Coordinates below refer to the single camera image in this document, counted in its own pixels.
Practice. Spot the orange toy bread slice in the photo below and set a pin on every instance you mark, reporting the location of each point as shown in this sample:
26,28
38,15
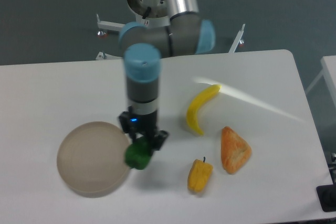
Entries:
235,151

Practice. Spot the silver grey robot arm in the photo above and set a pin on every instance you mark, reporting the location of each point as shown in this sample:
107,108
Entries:
142,65

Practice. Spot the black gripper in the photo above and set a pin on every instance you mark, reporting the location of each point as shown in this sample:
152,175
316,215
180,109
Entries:
144,124

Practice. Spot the black device at right edge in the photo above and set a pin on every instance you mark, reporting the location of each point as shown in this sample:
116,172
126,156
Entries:
326,195

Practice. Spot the green toy bell pepper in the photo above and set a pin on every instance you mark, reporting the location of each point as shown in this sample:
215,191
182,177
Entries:
138,154

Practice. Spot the beige round plate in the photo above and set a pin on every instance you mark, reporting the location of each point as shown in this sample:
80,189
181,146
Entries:
90,159

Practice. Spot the yellow toy bell pepper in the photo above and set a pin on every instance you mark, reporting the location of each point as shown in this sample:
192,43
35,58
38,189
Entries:
199,175

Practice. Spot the white side table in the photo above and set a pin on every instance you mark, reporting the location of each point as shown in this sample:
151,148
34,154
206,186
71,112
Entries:
327,73

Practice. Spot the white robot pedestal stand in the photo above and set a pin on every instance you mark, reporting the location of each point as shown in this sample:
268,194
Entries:
174,27

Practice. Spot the yellow toy banana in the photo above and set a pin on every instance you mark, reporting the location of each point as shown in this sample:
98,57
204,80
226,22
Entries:
195,105

